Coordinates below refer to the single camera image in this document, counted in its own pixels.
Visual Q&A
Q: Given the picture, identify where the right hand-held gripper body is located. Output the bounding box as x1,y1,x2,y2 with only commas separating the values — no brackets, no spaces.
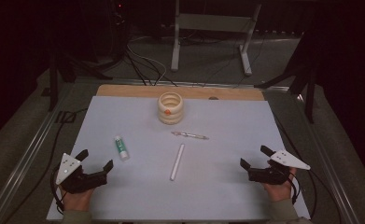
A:
247,149,312,186

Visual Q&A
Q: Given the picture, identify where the clear pen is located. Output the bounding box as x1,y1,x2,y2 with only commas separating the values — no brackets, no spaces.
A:
170,131,210,141

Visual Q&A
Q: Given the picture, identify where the right hand-held gripper cable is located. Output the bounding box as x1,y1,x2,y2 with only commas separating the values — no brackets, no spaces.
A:
288,172,301,205

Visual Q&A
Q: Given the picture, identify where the left hand-held gripper cable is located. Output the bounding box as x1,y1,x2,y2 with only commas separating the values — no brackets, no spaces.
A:
49,164,66,216

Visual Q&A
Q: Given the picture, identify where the green and white glue stick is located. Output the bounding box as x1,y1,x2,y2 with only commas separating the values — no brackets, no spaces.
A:
114,134,131,162

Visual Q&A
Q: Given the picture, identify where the person's left hand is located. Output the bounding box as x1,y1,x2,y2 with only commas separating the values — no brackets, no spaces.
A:
58,183,95,213

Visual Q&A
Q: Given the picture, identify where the white table mat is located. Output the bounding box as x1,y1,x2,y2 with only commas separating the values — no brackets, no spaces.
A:
46,95,311,222

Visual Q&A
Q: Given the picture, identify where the black floor cable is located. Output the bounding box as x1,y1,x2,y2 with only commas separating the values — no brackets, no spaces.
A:
1,107,90,224
273,115,343,224

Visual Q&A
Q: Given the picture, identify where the white stick pen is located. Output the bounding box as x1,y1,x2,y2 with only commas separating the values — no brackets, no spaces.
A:
169,143,186,182

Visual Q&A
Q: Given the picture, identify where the black floor bracket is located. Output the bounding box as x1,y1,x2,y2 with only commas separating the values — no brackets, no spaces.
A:
54,110,77,124

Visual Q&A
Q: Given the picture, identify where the bundle of black cables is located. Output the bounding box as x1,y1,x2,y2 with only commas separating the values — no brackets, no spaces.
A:
123,46,178,88

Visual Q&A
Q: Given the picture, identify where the metal frame rail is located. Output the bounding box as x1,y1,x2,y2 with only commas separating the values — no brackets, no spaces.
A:
295,92,361,224
0,83,76,224

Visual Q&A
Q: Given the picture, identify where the grey metal stand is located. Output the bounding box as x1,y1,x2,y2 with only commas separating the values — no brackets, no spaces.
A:
170,0,262,77

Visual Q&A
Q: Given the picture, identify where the cream ribbed pen holder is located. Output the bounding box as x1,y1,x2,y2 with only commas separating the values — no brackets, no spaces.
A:
157,91,184,126

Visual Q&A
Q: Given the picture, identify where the person's right hand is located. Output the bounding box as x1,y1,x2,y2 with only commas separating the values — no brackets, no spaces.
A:
261,160,298,203

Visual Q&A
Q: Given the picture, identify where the black tripod stand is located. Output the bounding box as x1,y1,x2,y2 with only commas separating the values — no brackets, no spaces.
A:
254,29,319,124
48,52,113,112

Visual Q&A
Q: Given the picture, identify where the hand-held gripper cable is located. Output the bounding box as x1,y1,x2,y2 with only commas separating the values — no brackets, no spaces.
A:
288,172,301,205
49,164,66,216

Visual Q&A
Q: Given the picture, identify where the white floor cable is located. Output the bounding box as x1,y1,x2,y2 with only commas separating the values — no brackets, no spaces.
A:
127,35,169,86

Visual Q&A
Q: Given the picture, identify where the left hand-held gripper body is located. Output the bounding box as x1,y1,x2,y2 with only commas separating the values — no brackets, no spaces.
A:
55,152,108,194

